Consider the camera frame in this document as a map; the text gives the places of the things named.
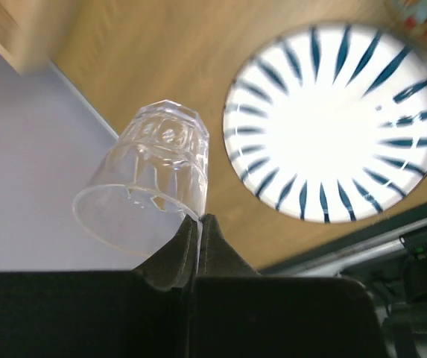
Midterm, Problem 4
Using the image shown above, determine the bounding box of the white blue striped plate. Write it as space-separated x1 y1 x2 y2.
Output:
223 22 427 223

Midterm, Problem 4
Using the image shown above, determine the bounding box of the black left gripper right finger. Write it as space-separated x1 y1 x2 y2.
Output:
190 214 388 357

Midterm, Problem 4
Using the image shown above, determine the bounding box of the wooden clothes rack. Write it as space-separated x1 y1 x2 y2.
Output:
0 0 80 73

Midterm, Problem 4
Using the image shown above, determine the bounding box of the clear drinking glass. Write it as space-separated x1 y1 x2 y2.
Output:
73 100 209 257

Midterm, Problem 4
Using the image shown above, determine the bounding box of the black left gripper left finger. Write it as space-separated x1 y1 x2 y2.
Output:
0 217 198 357

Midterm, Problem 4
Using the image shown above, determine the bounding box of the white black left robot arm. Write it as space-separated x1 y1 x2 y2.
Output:
0 215 427 357

